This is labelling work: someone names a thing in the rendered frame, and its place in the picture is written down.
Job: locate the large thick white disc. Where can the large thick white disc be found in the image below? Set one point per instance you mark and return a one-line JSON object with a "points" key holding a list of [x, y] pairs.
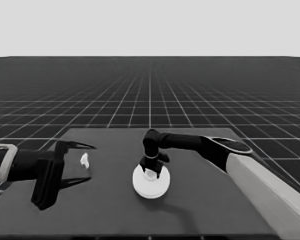
{"points": [[150, 190]]}

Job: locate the small white T-shaped piece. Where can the small white T-shaped piece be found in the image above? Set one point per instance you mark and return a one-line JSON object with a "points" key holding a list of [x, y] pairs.
{"points": [[85, 161]]}

